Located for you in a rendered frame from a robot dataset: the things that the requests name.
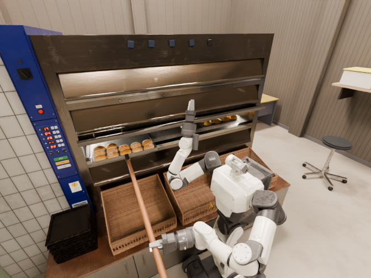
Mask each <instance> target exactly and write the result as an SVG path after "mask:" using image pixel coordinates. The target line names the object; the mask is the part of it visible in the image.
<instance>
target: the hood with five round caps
mask: <svg viewBox="0 0 371 278"><path fill-rule="evenodd" d="M268 35H269V34H143V35H43V37H44V40H45V43H46V46H47V49H48V52H49V55H50V58H51V60H52V64H53V66H54V69H55V72H71V71H86V70H102V69H110V68H126V67H141V66H157V65H172V64H180V63H196V62H211V61H227V60H242V59H251V58H264V57H265V53H266V47H267V41H268Z"/></svg>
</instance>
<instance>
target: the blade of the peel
mask: <svg viewBox="0 0 371 278"><path fill-rule="evenodd" d="M144 140H151V141H152V144H153V145H154V148H150V149H146V150H144V146H143V145H142V142H143V141H144ZM134 142H140V143H141V147H142V148H143V151H138V152H134V153H132V149H131V148H130V150H131V153H129V154H128V155H129V156H134V155H137V154H142V153H146V152H151V151H155V150H157V146H156V145H155V143H154V142H153V140H152V139H151V137H150V136H149V135H148V133H145V134H142V135H136V136H131V137H126V138H121V139H117V140H112V141H107V142H102V143H97V144H93V145H92V158H91V164H92V165H96V164H100V163H105V162H109V161H113V160H116V159H121V158H125V156H124V155H122V156H121V155H120V151H119V150H118V153H119V156H117V157H113V158H106V159H104V160H101V161H96V162H95V161H94V156H93V153H94V152H93V149H94V147H96V146H104V147H105V156H107V149H106V145H107V144H109V143H115V144H116V145H117V149H119V147H120V146H121V145H128V146H129V147H130V145H131V144H132V143H134Z"/></svg>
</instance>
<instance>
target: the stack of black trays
mask: <svg viewBox="0 0 371 278"><path fill-rule="evenodd" d="M45 246H46V247H47V250H50V251H49V253H50V254H51V253H52V255H53V256H54V260H55V261H56V263H57V264H61V263H63V262H66V261H68V260H71V259H73V258H76V257H78V256H80V255H83V254H85V253H88V252H91V251H93V250H96V249H98V238H97V219H96V218H94V212H93V210H92V208H91V204H90V203H88V204H85V205H81V206H78V207H74V208H71V209H69V210H65V211H62V212H58V213H55V214H52V215H51V220H50V224H49V229H48V233H47V237H46V243H45ZM52 255H51V256H52Z"/></svg>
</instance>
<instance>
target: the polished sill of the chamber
mask: <svg viewBox="0 0 371 278"><path fill-rule="evenodd" d="M247 126H252V122H250V121H245V122H241V123H238V124H233V125H229V126H224V127H219V128H216V129H211V130H206V131H202V132H197V133H195V134H199V138H202V137H207V136H211V135H215V134H218V133H222V132H227V131H231V130H235V129H240V128H243V127H247ZM182 137H183V136H181V137H176V138H171V139H168V140H163V141H158V142H154V143H155V145H156V146H157V148H161V147H165V146H170V145H174V144H177V143H179V141H180V140H181V138H182ZM91 158H92V157H89V158H86V163H87V165H91Z"/></svg>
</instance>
